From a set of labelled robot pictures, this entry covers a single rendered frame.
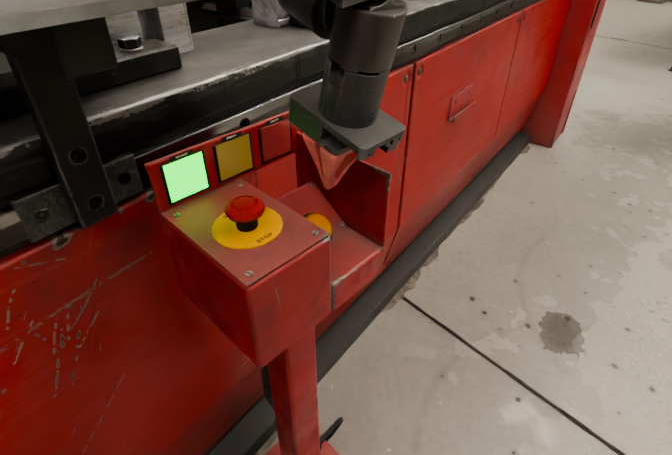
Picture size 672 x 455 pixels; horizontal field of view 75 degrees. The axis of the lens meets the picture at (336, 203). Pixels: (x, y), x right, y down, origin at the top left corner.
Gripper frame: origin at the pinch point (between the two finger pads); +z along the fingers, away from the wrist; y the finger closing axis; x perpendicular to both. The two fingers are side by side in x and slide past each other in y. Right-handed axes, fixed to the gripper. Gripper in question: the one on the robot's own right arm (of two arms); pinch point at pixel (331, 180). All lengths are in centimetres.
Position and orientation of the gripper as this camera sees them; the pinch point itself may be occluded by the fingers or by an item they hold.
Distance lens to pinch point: 48.1
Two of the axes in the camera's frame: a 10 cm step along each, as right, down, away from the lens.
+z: -1.8, 7.0, 6.9
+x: -7.0, 4.1, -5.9
